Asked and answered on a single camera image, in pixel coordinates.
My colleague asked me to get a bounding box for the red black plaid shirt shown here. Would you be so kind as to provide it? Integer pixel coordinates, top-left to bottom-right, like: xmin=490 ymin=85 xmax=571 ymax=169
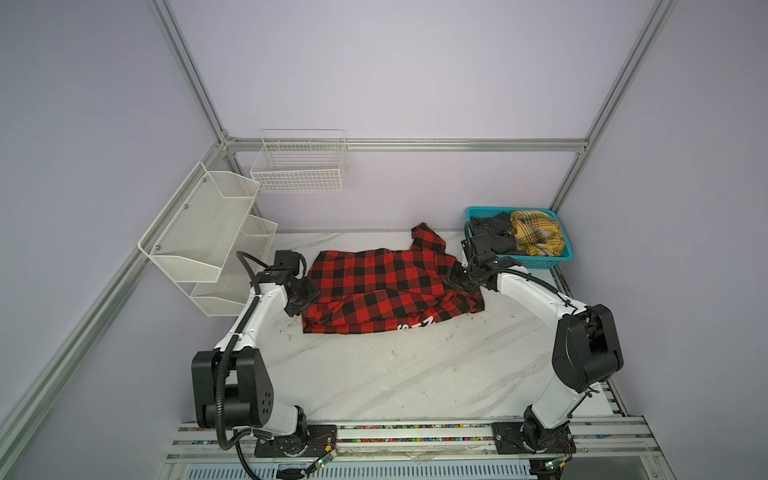
xmin=302 ymin=223 xmax=485 ymax=335

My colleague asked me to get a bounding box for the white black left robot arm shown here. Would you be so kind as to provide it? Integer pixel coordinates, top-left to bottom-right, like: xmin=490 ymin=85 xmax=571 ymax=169
xmin=191 ymin=266 xmax=319 ymax=450

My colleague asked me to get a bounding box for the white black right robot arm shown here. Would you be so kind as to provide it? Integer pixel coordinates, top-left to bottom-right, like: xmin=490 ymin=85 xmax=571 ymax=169
xmin=447 ymin=258 xmax=624 ymax=453

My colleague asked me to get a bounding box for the dark grey shirt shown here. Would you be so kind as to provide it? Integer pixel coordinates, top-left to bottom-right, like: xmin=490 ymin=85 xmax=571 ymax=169
xmin=470 ymin=212 xmax=518 ymax=255

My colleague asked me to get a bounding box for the teal plastic basket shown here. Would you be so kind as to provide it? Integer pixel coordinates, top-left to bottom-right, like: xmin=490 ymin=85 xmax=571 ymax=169
xmin=465 ymin=206 xmax=574 ymax=269

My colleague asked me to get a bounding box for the yellow plaid shirt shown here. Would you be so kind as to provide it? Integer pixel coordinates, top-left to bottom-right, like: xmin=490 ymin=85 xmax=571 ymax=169
xmin=510 ymin=210 xmax=566 ymax=257

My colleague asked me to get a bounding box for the white mesh lower shelf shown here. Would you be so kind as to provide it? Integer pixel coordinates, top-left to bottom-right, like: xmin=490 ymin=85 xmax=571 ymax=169
xmin=190 ymin=215 xmax=278 ymax=317

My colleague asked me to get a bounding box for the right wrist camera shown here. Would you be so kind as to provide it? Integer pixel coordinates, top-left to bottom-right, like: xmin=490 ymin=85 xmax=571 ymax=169
xmin=462 ymin=234 xmax=497 ymax=265

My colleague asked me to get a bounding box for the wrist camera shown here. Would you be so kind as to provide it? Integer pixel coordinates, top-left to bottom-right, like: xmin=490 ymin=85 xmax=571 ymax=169
xmin=273 ymin=250 xmax=307 ymax=276
xmin=462 ymin=234 xmax=497 ymax=265

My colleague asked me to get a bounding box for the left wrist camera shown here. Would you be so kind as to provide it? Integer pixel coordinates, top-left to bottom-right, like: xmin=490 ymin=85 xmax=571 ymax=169
xmin=273 ymin=250 xmax=307 ymax=276

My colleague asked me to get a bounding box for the white wire basket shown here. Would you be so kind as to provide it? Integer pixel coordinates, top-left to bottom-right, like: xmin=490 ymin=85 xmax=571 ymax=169
xmin=250 ymin=129 xmax=347 ymax=194

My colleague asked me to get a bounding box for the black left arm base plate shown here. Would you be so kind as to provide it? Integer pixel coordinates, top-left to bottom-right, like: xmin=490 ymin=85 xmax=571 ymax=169
xmin=253 ymin=424 xmax=338 ymax=458

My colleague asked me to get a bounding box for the aluminium frame profile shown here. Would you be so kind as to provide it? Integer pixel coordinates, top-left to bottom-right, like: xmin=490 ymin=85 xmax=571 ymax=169
xmin=1 ymin=1 xmax=677 ymax=475

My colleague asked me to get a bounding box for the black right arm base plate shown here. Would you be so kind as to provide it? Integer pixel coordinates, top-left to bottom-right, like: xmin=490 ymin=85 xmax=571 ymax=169
xmin=491 ymin=421 xmax=576 ymax=455

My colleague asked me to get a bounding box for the aluminium mounting rail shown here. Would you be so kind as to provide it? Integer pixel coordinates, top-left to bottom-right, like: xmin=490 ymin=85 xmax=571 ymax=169
xmin=161 ymin=415 xmax=664 ymax=466

